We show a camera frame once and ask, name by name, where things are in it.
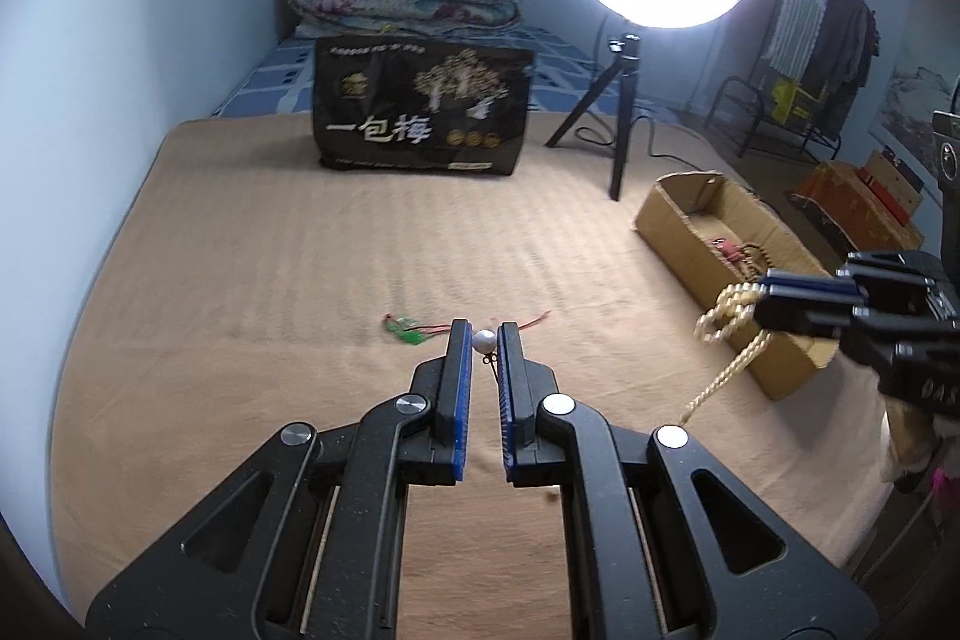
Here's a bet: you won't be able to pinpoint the blue patterned bedsheet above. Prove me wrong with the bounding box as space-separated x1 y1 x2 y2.
210 28 676 123

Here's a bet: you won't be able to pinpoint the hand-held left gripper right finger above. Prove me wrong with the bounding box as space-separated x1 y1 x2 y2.
495 322 878 640

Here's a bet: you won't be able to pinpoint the striped hanging towel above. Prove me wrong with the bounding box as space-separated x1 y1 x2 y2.
769 0 833 78

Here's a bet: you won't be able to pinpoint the brown bead necklace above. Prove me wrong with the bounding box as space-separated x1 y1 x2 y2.
731 242 777 281

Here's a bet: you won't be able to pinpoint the pearl earring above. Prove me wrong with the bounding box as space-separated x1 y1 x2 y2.
471 328 497 386

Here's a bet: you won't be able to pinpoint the pearl necklace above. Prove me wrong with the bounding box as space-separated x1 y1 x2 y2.
679 282 773 427

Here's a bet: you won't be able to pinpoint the wall poster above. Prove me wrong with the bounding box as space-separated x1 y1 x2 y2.
870 0 960 161

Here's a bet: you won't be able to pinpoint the tan blanket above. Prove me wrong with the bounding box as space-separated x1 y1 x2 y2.
49 110 938 618

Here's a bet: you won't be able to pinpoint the black power cable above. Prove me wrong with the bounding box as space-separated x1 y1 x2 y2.
570 20 725 176

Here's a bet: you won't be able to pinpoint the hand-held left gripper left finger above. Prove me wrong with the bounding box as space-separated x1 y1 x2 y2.
86 319 475 640

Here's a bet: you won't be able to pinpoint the yellow box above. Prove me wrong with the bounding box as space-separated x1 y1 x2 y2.
772 77 818 123

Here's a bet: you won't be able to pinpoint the orange box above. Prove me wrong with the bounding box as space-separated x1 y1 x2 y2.
791 151 925 243

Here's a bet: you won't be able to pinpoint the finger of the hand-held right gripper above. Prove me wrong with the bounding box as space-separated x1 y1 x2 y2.
763 250 947 311
754 291 935 378

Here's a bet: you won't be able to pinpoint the cardboard box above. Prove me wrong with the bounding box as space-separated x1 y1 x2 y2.
634 171 841 401

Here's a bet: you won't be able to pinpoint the black printed bag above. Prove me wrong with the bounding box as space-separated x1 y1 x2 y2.
313 35 536 177

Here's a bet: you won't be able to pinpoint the dark hanging clothes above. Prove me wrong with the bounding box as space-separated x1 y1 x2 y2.
814 0 878 93

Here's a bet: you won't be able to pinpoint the black tripod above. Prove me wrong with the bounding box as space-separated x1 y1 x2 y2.
545 32 647 202

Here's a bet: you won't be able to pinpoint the green pendant red cord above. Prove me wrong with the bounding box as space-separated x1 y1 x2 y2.
382 310 552 347

